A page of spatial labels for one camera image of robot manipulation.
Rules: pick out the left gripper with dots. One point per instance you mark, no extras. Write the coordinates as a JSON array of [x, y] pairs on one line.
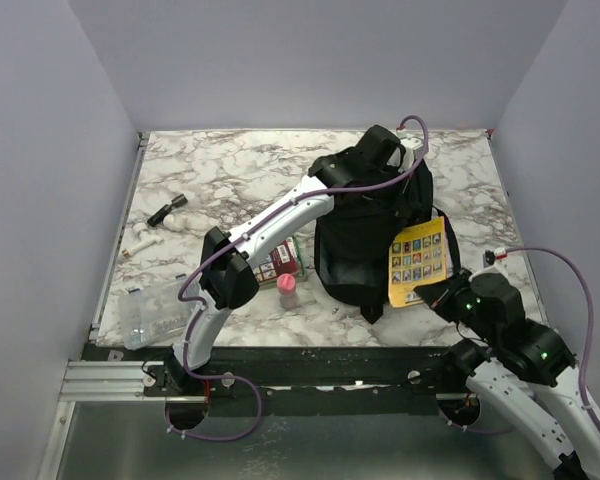
[[391, 167]]

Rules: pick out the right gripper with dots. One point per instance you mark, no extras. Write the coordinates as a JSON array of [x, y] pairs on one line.
[[438, 295]]

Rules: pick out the yellow picture book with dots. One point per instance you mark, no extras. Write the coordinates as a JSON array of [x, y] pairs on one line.
[[419, 255]]

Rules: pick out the black backpack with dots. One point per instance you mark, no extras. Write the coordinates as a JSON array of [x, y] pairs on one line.
[[353, 243]]

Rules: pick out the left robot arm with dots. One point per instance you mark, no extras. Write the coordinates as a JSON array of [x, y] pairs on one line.
[[225, 281]]

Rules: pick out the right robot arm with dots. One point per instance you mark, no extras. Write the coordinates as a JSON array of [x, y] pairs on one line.
[[522, 368]]

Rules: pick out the dark red book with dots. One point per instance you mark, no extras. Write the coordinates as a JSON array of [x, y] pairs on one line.
[[284, 259]]

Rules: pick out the pink lidded bottle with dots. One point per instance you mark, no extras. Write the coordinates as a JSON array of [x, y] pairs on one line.
[[286, 286]]

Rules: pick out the black cylinder tool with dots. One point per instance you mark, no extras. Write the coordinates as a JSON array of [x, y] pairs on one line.
[[158, 217]]

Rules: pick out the white pipe fitting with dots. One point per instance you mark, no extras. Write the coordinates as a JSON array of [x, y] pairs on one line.
[[149, 236]]

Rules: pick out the clear plastic box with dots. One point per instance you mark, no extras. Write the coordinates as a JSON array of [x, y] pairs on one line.
[[152, 314]]

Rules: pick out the black mounting rail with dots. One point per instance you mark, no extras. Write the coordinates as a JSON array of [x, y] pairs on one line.
[[300, 381]]

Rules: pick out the aluminium frame rail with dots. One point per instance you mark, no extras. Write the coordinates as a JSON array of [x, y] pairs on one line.
[[103, 381]]

